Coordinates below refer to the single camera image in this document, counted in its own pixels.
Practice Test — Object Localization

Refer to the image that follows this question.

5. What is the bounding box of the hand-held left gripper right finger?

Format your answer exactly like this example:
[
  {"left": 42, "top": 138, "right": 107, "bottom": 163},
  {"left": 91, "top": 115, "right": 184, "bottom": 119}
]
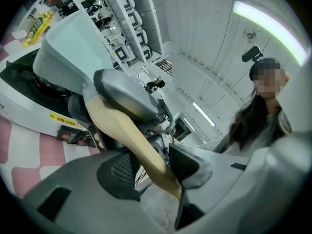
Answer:
[{"left": 168, "top": 130, "right": 312, "bottom": 232}]

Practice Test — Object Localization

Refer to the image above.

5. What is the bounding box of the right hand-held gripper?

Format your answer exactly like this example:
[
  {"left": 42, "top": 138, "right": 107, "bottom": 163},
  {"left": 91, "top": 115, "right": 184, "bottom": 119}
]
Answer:
[{"left": 93, "top": 68, "right": 193, "bottom": 161}]

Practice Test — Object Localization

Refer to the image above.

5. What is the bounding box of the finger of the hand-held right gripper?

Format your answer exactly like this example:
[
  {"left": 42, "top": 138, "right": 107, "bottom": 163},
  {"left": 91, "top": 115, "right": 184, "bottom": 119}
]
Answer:
[{"left": 67, "top": 93, "right": 96, "bottom": 129}]

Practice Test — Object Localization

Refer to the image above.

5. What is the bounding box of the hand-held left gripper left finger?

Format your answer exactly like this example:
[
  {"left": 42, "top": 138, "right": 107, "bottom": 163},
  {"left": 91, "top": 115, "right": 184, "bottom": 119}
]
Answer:
[{"left": 21, "top": 152, "right": 157, "bottom": 234}]

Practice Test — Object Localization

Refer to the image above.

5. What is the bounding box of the white portable gas stove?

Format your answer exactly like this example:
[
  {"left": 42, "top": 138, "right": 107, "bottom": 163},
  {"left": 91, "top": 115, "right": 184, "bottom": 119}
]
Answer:
[{"left": 0, "top": 47, "right": 98, "bottom": 136}]

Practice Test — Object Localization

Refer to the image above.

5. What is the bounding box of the light blue rectangular pan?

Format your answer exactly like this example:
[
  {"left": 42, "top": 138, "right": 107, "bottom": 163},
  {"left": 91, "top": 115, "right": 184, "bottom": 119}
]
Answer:
[{"left": 32, "top": 10, "right": 183, "bottom": 202}]

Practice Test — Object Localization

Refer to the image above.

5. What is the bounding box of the black red battery pack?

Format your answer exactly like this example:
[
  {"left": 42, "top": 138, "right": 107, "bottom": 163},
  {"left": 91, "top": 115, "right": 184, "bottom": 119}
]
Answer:
[{"left": 56, "top": 125, "right": 97, "bottom": 148}]

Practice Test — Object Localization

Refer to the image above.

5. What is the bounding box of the small ceiling light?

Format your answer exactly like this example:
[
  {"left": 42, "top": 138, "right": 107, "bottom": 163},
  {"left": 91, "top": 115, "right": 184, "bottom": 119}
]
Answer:
[{"left": 192, "top": 101, "right": 216, "bottom": 126}]

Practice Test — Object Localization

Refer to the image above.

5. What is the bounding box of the red white checkered tablecloth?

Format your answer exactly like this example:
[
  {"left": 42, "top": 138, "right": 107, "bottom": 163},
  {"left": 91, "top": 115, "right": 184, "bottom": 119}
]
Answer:
[{"left": 0, "top": 30, "right": 103, "bottom": 197}]

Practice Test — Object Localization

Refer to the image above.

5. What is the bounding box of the row of white black boxes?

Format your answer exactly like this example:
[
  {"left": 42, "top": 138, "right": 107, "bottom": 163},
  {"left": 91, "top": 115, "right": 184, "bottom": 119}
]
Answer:
[{"left": 113, "top": 0, "right": 154, "bottom": 63}]

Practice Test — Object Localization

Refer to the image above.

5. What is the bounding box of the white shelf unit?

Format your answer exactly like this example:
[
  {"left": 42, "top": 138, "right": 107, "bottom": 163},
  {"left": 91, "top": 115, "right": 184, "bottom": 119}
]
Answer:
[{"left": 60, "top": 0, "right": 171, "bottom": 73}]

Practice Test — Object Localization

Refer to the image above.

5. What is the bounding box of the yellow oil bottle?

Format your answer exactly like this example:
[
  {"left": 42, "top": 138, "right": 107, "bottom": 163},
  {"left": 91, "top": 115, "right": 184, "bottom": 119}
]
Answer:
[{"left": 21, "top": 10, "right": 54, "bottom": 49}]

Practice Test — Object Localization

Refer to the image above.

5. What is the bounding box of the person's face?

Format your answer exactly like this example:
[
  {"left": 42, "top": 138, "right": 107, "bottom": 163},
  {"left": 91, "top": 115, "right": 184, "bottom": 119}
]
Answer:
[{"left": 248, "top": 57, "right": 291, "bottom": 99}]

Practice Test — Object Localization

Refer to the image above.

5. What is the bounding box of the long ceiling light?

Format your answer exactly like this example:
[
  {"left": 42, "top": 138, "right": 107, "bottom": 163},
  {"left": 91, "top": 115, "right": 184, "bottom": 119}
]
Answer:
[{"left": 233, "top": 0, "right": 308, "bottom": 67}]

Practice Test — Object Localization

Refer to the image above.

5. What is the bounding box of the black head camera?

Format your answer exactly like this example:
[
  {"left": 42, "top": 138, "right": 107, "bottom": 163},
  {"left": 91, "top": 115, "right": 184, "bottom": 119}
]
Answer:
[{"left": 241, "top": 45, "right": 264, "bottom": 63}]

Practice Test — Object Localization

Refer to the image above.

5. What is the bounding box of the white wall fan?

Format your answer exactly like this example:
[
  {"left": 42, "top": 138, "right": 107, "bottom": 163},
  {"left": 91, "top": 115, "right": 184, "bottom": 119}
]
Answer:
[{"left": 242, "top": 28, "right": 258, "bottom": 43}]

